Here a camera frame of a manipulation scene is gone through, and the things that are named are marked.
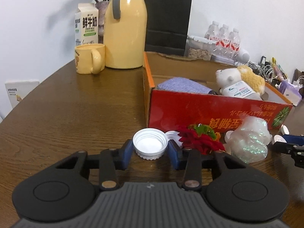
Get red orange cardboard box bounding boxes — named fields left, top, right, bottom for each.
left=143, top=52, right=293, bottom=132

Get water bottle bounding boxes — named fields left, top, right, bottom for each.
left=217, top=24, right=230, bottom=56
left=227, top=28, right=241, bottom=59
left=205, top=21, right=219, bottom=42

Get right water bottle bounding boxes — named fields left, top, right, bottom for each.
left=227, top=28, right=241, bottom=59

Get purple knitted cloth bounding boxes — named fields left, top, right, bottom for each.
left=157, top=77, right=217, bottom=95

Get left water bottle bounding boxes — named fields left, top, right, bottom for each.
left=205, top=21, right=219, bottom=42

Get middle water bottle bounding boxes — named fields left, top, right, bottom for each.
left=217, top=24, right=230, bottom=56

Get white yellow plush sheep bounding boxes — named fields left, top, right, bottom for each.
left=215, top=65, right=265, bottom=98

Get yellow thermos jug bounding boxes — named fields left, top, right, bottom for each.
left=104, top=0, right=147, bottom=69

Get white box near wall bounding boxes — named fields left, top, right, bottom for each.
left=5, top=80, right=40, bottom=108

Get white milk carton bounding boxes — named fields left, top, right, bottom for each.
left=75, top=3, right=99, bottom=46

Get black paper bag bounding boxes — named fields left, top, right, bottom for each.
left=144, top=0, right=192, bottom=56

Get purple tissue pack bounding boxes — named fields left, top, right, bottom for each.
left=279, top=80, right=302, bottom=106

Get white plastic lid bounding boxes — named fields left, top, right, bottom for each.
left=272, top=134, right=287, bottom=145
left=132, top=128, right=169, bottom=160
left=165, top=131, right=182, bottom=148

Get red artificial rose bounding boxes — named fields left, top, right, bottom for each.
left=178, top=123, right=226, bottom=155

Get yellow ceramic mug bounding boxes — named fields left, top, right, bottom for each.
left=75, top=44, right=105, bottom=75

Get white wet wipes pack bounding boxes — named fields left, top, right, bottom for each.
left=219, top=81, right=262, bottom=100

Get tangled white cables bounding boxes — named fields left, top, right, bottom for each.
left=247, top=60, right=276, bottom=83

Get small white cap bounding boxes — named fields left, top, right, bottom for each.
left=280, top=125, right=290, bottom=135

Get glass flower vase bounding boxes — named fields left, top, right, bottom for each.
left=95, top=1, right=109, bottom=43

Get iridescent white pouch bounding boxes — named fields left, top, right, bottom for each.
left=224, top=116, right=272, bottom=164

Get clear container with seeds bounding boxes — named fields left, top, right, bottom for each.
left=184, top=36, right=216, bottom=61

